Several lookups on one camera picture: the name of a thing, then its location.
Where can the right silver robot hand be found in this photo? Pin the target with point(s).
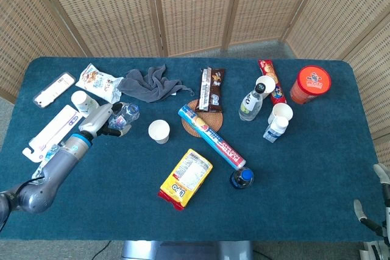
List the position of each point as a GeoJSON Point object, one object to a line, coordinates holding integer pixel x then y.
{"type": "Point", "coordinates": [385, 208]}

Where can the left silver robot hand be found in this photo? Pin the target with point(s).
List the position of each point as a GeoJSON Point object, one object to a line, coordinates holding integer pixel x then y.
{"type": "Point", "coordinates": [97, 118]}

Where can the small clear plastic bottle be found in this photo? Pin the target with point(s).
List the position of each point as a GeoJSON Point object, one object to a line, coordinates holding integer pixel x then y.
{"type": "Point", "coordinates": [128, 112]}

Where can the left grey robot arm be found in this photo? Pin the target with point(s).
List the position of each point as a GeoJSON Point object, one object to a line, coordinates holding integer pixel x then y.
{"type": "Point", "coordinates": [58, 162]}

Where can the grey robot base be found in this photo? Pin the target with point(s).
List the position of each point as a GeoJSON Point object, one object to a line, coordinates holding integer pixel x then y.
{"type": "Point", "coordinates": [186, 251]}

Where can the white paper cup green print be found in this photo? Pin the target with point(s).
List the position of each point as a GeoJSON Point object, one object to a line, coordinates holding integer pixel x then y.
{"type": "Point", "coordinates": [82, 100]}

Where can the crumpled blue-label water bottle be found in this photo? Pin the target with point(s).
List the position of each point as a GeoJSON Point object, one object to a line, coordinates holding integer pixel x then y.
{"type": "Point", "coordinates": [48, 156]}

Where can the white paper cup blue print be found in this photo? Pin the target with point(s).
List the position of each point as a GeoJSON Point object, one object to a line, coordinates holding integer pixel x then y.
{"type": "Point", "coordinates": [158, 130]}

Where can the white milk bottle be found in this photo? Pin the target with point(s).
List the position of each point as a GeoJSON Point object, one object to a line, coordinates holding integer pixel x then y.
{"type": "Point", "coordinates": [275, 129]}

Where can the plain white paper cup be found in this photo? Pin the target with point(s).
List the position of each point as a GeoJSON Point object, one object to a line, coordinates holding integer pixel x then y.
{"type": "Point", "coordinates": [269, 85]}
{"type": "Point", "coordinates": [283, 111]}

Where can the cola bottle blue cap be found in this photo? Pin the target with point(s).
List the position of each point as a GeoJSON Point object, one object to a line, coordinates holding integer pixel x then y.
{"type": "Point", "coordinates": [242, 177]}

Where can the lime soda bottle black cap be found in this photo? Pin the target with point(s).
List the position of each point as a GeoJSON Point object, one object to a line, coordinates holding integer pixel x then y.
{"type": "Point", "coordinates": [251, 104]}

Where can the white biscuit snack bag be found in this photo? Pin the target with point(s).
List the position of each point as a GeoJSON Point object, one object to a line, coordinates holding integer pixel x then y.
{"type": "Point", "coordinates": [97, 83]}

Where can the white black equipment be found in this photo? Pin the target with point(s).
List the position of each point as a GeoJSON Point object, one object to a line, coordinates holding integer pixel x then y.
{"type": "Point", "coordinates": [370, 252]}

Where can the white toothbrush package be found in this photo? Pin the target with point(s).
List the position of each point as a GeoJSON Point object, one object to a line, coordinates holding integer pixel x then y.
{"type": "Point", "coordinates": [51, 132]}

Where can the clear case white contents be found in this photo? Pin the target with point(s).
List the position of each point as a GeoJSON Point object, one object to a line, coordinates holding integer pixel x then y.
{"type": "Point", "coordinates": [55, 89]}

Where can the grey towel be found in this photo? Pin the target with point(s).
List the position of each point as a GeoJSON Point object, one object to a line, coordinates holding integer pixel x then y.
{"type": "Point", "coordinates": [152, 85]}

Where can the teal table cover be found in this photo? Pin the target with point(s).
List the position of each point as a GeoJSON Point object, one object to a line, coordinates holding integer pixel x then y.
{"type": "Point", "coordinates": [122, 196]}

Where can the yellow Lipo biscuit bag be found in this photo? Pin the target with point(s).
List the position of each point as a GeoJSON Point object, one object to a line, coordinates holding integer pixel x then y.
{"type": "Point", "coordinates": [186, 177]}

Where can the round woven rattan coaster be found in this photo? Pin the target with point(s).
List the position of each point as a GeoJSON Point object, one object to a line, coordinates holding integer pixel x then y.
{"type": "Point", "coordinates": [210, 123]}

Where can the brown chocolate snack packet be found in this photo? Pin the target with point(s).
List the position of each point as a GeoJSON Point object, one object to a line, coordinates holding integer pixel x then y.
{"type": "Point", "coordinates": [210, 89]}

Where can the blue plastic wrap box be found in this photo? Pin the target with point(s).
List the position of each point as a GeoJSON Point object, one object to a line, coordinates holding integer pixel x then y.
{"type": "Point", "coordinates": [213, 139]}

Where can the orange canister red lid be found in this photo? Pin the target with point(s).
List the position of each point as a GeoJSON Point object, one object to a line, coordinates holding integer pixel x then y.
{"type": "Point", "coordinates": [314, 82]}

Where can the woven wooden folding screen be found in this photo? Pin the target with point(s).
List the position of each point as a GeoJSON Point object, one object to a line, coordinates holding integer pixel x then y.
{"type": "Point", "coordinates": [195, 7]}

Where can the red biscuit packet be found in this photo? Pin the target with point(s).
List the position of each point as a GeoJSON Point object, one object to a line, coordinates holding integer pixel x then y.
{"type": "Point", "coordinates": [269, 69]}

